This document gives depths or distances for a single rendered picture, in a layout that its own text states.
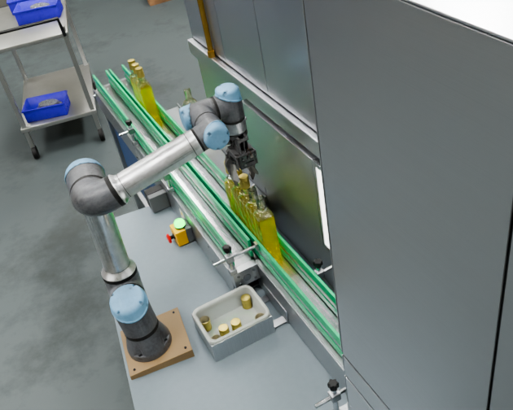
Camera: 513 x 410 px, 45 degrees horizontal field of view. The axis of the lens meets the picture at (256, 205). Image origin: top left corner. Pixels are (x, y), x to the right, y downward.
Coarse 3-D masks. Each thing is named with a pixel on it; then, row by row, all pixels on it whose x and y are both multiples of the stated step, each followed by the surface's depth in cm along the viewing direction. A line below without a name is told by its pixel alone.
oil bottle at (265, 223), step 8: (256, 208) 205; (256, 216) 204; (264, 216) 203; (272, 216) 204; (256, 224) 206; (264, 224) 204; (272, 224) 206; (256, 232) 210; (264, 232) 206; (272, 232) 208; (264, 240) 208; (272, 240) 209; (272, 248) 211; (272, 256) 213; (280, 256) 215
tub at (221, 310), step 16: (240, 288) 213; (208, 304) 209; (224, 304) 212; (240, 304) 216; (256, 304) 210; (224, 320) 212; (240, 320) 211; (256, 320) 200; (208, 336) 198; (224, 336) 197
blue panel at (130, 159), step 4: (116, 132) 346; (120, 140) 348; (120, 144) 355; (124, 144) 339; (124, 148) 346; (128, 148) 331; (124, 152) 353; (128, 152) 338; (124, 156) 361; (128, 156) 345; (132, 156) 330; (128, 160) 352; (132, 160) 337; (136, 160) 323; (128, 164) 359; (152, 184) 305; (148, 188) 324; (144, 196) 352
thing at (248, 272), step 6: (246, 264) 215; (252, 264) 215; (240, 270) 213; (246, 270) 214; (252, 270) 215; (258, 270) 217; (234, 276) 212; (240, 276) 214; (246, 276) 214; (252, 276) 217; (258, 276) 218; (234, 282) 215; (240, 282) 215; (246, 282) 217
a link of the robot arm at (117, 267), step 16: (80, 160) 185; (80, 176) 177; (96, 176) 178; (96, 224) 189; (112, 224) 192; (96, 240) 193; (112, 240) 194; (112, 256) 197; (128, 256) 204; (112, 272) 200; (128, 272) 202; (112, 288) 203
